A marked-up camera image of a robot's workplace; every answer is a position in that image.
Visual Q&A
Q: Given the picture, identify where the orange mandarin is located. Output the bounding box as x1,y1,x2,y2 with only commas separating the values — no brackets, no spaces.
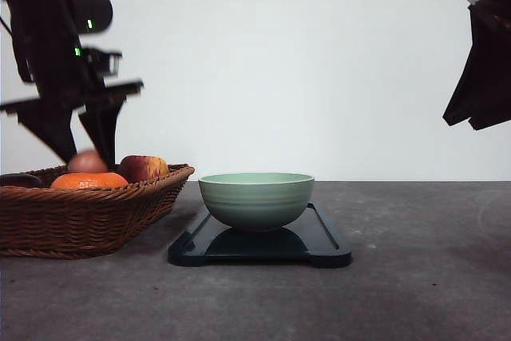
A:
50,172,128,188

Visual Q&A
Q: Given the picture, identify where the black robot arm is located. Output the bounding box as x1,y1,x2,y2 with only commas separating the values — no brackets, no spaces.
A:
0,0,144,169

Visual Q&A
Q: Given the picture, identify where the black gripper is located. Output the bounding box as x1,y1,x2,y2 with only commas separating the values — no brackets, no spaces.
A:
443,0,511,131
0,33,144,171

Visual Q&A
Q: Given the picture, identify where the brown wicker basket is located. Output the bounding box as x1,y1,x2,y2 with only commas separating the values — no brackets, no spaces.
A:
0,163,195,258

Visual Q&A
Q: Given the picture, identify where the red apple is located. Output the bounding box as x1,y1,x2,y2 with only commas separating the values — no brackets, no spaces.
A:
119,155,170,183

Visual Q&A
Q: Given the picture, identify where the brown egg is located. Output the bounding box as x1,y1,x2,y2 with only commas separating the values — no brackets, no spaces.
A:
68,150,107,172

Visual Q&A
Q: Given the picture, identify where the green ceramic bowl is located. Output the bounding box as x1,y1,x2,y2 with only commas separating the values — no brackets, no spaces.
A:
198,172,315,228

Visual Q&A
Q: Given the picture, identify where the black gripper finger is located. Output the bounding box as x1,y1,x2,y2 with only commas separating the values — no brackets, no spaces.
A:
468,115,511,130

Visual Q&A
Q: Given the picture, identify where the dark rectangular tray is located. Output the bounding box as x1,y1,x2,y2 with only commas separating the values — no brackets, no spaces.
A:
168,203,352,267

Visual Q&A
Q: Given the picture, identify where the dark purple fruit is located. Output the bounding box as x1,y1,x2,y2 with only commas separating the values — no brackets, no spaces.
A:
0,173,42,188

